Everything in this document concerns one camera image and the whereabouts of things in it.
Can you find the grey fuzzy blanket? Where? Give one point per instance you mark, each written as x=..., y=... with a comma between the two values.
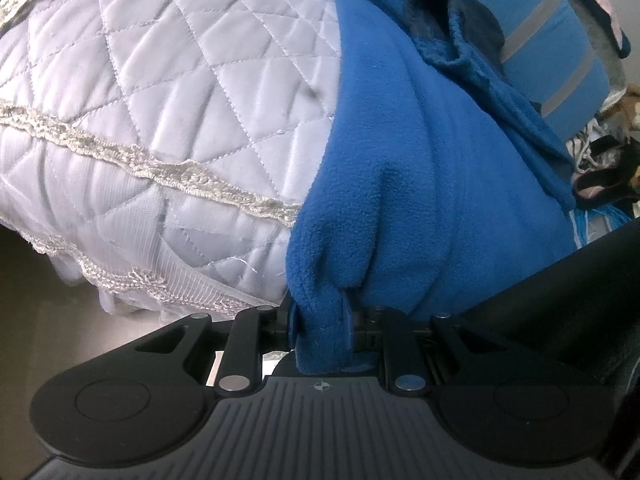
x=607, y=62

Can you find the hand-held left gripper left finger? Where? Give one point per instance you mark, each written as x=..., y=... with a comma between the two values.
x=293, y=327

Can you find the pile of mixed clothes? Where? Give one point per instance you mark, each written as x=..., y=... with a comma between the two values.
x=605, y=160

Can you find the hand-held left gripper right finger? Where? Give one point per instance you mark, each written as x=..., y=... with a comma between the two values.
x=346, y=330

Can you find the dark blue garment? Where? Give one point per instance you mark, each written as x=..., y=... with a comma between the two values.
x=592, y=15

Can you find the blue white striped cloth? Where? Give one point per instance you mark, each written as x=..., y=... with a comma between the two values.
x=600, y=220

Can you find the pink cloth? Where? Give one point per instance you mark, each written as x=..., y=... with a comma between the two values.
x=611, y=5

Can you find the blue fleece jacket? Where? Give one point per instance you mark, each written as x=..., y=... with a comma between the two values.
x=415, y=185

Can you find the blue grey-striped pillow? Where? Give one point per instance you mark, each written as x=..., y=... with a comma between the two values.
x=545, y=50

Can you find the white quilted bedspread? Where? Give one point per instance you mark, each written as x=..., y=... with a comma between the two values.
x=175, y=110

